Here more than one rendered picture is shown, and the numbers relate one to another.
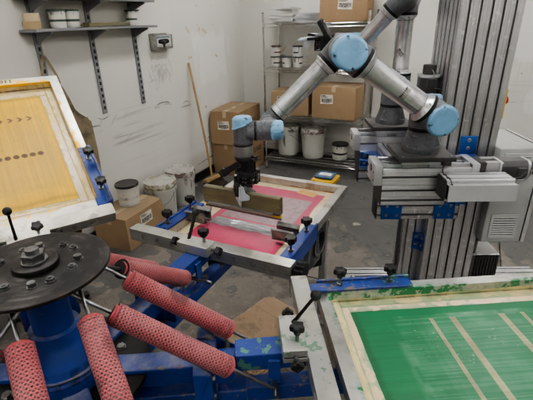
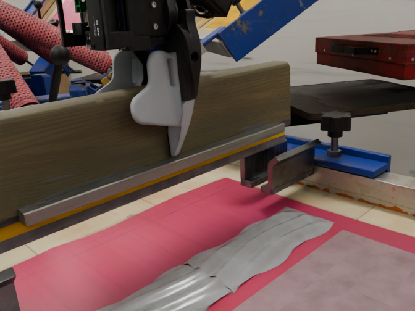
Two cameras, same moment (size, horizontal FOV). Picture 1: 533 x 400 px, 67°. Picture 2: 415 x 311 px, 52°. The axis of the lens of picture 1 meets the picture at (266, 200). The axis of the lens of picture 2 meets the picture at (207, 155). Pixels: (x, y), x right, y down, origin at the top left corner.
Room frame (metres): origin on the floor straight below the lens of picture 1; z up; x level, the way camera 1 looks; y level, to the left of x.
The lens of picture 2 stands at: (1.69, -0.25, 1.20)
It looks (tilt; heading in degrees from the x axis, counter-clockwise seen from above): 18 degrees down; 110
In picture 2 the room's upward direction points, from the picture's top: 3 degrees counter-clockwise
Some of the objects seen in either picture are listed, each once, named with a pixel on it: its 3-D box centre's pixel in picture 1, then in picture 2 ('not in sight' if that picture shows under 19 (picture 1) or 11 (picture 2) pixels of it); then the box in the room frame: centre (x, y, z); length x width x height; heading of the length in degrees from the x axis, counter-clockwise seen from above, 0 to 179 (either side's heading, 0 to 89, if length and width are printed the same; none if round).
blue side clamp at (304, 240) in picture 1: (298, 246); not in sight; (1.34, -0.12, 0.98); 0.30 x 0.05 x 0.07; 154
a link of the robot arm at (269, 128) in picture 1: (269, 128); not in sight; (1.52, -0.02, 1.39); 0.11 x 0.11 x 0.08; 89
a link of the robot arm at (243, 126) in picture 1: (243, 130); not in sight; (1.51, 0.08, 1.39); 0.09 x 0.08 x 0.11; 89
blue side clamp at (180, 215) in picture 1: (180, 221); (286, 161); (1.59, 0.38, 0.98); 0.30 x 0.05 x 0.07; 154
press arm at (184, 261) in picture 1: (188, 264); not in sight; (1.18, 0.27, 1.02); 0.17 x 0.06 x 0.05; 154
